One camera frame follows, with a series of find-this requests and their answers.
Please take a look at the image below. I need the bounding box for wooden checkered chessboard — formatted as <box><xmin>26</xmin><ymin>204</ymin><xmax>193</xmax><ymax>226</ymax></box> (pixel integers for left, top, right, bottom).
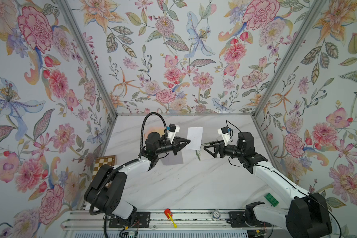
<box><xmin>92</xmin><ymin>155</ymin><xmax>117</xmax><ymax>180</ymax></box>

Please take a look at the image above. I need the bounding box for aluminium corner frame post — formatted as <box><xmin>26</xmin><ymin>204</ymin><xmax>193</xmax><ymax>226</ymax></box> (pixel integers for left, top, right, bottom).
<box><xmin>56</xmin><ymin>0</ymin><xmax>118</xmax><ymax>117</ymax></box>
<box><xmin>252</xmin><ymin>0</ymin><xmax>319</xmax><ymax>117</ymax></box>

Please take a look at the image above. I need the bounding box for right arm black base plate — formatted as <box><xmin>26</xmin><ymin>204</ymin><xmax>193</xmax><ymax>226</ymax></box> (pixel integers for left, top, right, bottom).
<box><xmin>227</xmin><ymin>211</ymin><xmax>272</xmax><ymax>228</ymax></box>

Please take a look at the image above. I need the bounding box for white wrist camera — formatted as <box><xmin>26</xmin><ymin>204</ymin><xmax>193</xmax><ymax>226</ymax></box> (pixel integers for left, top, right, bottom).
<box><xmin>167</xmin><ymin>124</ymin><xmax>180</xmax><ymax>144</ymax></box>
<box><xmin>217</xmin><ymin>127</ymin><xmax>233</xmax><ymax>146</ymax></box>

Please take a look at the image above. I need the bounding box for black corrugated left cable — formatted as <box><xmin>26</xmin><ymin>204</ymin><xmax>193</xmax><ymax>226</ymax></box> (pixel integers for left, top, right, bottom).
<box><xmin>89</xmin><ymin>112</ymin><xmax>168</xmax><ymax>216</ymax></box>

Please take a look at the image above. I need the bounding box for grey lavender envelope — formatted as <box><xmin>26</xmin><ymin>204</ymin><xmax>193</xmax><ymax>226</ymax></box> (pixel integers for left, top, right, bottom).
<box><xmin>160</xmin><ymin>151</ymin><xmax>183</xmax><ymax>166</ymax></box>

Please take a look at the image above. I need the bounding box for round silver knob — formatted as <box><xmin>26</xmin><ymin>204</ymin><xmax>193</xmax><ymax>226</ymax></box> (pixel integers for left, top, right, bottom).
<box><xmin>212</xmin><ymin>210</ymin><xmax>221</xmax><ymax>220</ymax></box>

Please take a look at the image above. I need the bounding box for blue bordered white letter paper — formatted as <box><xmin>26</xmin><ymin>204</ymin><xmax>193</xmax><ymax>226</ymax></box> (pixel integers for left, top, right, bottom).
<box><xmin>186</xmin><ymin>127</ymin><xmax>203</xmax><ymax>150</ymax></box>

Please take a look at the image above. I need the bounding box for aluminium front rail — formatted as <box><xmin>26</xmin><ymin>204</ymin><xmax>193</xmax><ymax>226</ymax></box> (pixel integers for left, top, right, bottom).
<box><xmin>61</xmin><ymin>209</ymin><xmax>275</xmax><ymax>231</ymax></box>

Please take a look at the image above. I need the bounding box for yellow envelope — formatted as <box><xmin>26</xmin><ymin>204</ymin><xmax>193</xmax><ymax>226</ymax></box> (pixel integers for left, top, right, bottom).
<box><xmin>147</xmin><ymin>127</ymin><xmax>165</xmax><ymax>135</ymax></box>

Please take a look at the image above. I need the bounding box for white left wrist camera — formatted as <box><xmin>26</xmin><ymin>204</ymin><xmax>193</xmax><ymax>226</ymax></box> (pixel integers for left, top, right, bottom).
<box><xmin>167</xmin><ymin>124</ymin><xmax>180</xmax><ymax>144</ymax></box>

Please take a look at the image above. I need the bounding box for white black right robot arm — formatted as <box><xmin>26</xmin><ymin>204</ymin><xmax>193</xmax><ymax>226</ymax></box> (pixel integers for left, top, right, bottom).
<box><xmin>204</xmin><ymin>130</ymin><xmax>333</xmax><ymax>238</ymax></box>

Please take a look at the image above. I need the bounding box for aluminium corner frame post left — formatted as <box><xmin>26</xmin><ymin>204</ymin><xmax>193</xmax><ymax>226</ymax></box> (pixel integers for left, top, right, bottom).
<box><xmin>56</xmin><ymin>0</ymin><xmax>118</xmax><ymax>117</ymax></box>

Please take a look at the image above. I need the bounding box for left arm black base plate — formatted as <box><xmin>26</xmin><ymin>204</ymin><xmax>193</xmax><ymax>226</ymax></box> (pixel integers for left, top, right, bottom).
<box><xmin>109</xmin><ymin>212</ymin><xmax>151</xmax><ymax>229</ymax></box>

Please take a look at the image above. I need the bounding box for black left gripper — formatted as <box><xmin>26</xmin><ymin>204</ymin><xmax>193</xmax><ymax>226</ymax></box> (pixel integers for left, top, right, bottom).
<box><xmin>153</xmin><ymin>138</ymin><xmax>189</xmax><ymax>157</ymax></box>

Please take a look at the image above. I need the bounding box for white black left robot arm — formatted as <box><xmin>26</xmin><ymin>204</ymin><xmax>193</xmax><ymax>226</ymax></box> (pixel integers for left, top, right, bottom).
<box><xmin>84</xmin><ymin>132</ymin><xmax>190</xmax><ymax>223</ymax></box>

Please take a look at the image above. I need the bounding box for thin black right cable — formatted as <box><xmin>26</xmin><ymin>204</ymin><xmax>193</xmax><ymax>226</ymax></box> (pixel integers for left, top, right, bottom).
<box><xmin>225</xmin><ymin>119</ymin><xmax>245</xmax><ymax>137</ymax></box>

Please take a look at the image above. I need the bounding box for green tag label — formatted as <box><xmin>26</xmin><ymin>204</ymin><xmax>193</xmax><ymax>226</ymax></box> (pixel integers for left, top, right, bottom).
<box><xmin>264</xmin><ymin>193</ymin><xmax>279</xmax><ymax>207</ymax></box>

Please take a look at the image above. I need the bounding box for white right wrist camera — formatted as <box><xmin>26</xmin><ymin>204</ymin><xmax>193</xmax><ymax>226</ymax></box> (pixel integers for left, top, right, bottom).
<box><xmin>217</xmin><ymin>127</ymin><xmax>233</xmax><ymax>146</ymax></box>

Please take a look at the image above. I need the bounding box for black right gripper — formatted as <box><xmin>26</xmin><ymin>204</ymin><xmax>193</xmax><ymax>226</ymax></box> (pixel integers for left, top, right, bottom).
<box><xmin>205</xmin><ymin>140</ymin><xmax>245</xmax><ymax>160</ymax></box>

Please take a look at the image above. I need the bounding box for yellow stick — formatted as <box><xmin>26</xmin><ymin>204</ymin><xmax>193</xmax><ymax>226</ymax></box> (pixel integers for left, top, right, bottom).
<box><xmin>170</xmin><ymin>216</ymin><xmax>178</xmax><ymax>229</ymax></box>

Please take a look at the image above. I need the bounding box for aluminium corner frame post right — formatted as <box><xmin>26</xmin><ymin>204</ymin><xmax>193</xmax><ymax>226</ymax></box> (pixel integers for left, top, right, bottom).
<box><xmin>252</xmin><ymin>0</ymin><xmax>319</xmax><ymax>117</ymax></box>

